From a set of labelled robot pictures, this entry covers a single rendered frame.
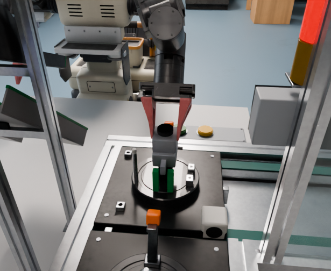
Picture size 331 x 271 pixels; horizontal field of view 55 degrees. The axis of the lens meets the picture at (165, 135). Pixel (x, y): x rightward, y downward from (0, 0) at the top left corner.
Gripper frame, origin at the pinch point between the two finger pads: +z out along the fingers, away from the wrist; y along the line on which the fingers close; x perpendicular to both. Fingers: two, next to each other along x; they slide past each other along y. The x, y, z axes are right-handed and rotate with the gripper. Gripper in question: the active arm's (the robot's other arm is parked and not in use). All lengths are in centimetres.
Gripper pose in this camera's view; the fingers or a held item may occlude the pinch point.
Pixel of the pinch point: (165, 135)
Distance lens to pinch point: 58.5
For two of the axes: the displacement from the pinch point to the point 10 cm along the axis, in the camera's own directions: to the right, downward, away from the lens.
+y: 9.9, 0.5, -0.9
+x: 0.9, 0.9, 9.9
